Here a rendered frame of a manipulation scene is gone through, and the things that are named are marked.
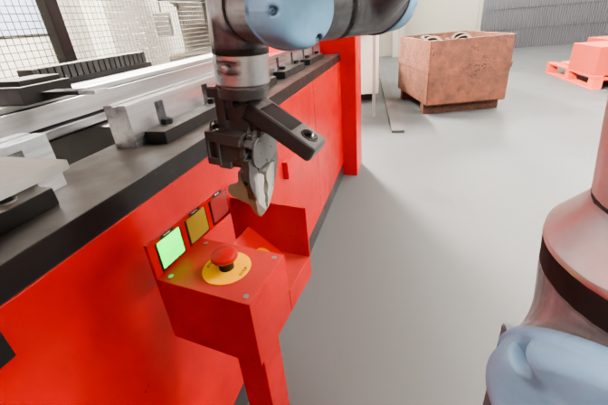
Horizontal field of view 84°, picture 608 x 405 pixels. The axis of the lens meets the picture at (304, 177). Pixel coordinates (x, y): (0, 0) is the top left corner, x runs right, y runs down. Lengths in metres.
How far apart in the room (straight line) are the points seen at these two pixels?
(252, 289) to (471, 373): 1.03
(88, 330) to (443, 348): 1.14
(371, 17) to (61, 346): 0.59
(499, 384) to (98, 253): 0.55
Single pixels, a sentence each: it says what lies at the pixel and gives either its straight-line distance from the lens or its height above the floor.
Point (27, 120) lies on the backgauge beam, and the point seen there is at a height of 0.95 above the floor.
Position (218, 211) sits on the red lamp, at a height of 0.80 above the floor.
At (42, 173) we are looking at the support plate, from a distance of 0.39.
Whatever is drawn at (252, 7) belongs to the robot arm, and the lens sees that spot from 0.36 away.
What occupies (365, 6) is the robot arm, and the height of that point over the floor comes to 1.11.
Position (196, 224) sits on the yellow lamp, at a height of 0.81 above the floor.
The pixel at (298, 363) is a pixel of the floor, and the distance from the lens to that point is 1.36.
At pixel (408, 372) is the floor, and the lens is 1.35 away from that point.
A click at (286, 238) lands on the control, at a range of 0.63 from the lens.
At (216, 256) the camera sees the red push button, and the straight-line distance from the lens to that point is 0.51.
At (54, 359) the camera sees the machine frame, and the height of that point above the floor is 0.71.
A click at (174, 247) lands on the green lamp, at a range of 0.55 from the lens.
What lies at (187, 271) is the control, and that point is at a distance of 0.54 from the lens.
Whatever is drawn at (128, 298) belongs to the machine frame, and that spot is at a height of 0.69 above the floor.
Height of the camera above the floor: 1.11
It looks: 25 degrees down
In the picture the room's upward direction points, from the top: 5 degrees counter-clockwise
